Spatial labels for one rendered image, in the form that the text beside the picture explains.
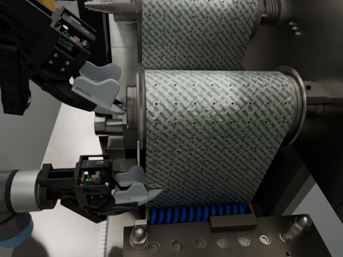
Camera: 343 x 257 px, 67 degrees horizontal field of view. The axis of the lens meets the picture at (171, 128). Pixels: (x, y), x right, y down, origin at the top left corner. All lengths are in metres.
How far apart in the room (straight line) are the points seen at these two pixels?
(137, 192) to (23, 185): 0.19
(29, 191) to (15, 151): 1.79
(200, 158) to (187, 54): 0.25
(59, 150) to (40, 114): 1.68
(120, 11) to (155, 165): 0.33
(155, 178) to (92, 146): 0.43
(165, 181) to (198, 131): 0.13
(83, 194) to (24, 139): 1.91
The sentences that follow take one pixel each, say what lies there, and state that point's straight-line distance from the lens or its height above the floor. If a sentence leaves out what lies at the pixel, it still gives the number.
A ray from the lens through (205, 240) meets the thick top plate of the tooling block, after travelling 0.55.
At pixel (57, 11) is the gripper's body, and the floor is 1.41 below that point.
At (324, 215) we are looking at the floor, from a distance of 2.11.
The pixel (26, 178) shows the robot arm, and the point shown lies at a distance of 0.51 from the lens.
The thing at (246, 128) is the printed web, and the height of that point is 1.25.
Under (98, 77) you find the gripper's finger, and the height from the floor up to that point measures 1.31.
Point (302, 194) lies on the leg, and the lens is 0.97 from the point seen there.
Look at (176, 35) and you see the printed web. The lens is 0.58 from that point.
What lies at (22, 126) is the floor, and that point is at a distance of 2.48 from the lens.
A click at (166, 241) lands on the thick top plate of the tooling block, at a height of 1.03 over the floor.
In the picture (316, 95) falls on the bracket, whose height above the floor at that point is 1.29.
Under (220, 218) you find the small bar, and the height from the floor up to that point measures 1.05.
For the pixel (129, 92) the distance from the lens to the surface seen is 0.42.
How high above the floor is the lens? 1.52
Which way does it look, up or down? 42 degrees down
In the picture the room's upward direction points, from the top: 6 degrees clockwise
